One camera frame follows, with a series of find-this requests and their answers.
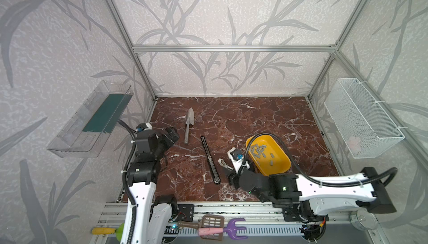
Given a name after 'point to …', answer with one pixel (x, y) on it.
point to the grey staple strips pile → (258, 150)
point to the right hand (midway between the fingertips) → (227, 158)
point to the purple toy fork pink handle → (230, 230)
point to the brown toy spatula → (208, 220)
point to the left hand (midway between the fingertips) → (173, 127)
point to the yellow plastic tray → (269, 153)
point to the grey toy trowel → (190, 120)
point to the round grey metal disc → (362, 219)
